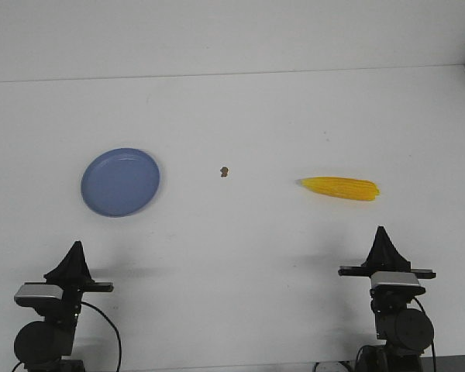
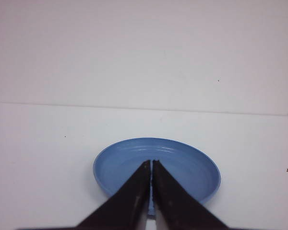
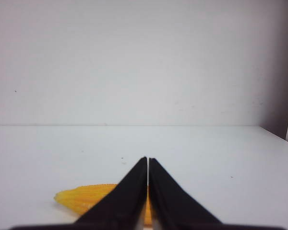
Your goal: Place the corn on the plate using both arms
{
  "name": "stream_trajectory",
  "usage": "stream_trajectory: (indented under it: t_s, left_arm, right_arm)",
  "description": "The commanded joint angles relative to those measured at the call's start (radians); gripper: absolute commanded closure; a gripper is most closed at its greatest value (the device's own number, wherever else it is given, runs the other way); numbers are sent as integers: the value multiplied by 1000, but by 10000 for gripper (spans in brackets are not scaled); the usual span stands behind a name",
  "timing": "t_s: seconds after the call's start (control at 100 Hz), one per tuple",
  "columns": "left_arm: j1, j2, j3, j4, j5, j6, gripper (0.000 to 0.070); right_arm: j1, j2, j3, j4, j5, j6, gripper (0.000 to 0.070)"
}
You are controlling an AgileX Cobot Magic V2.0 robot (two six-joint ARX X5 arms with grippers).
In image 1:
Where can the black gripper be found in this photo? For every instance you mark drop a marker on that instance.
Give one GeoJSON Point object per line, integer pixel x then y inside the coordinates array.
{"type": "Point", "coordinates": [392, 260]}
{"type": "Point", "coordinates": [68, 272]}

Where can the yellow corn cob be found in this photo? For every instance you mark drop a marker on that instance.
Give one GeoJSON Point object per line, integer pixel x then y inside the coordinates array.
{"type": "Point", "coordinates": [342, 187]}

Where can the blue round plate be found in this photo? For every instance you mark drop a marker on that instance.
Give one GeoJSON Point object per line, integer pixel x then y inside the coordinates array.
{"type": "Point", "coordinates": [120, 182]}

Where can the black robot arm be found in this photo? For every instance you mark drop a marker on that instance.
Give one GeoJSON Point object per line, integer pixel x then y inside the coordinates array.
{"type": "Point", "coordinates": [47, 344]}
{"type": "Point", "coordinates": [406, 332]}

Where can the small brown table stain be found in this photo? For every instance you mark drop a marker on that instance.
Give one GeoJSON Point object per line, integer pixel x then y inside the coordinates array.
{"type": "Point", "coordinates": [224, 171]}

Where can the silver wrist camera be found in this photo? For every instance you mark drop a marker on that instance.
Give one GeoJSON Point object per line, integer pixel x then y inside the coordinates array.
{"type": "Point", "coordinates": [399, 282]}
{"type": "Point", "coordinates": [38, 294]}

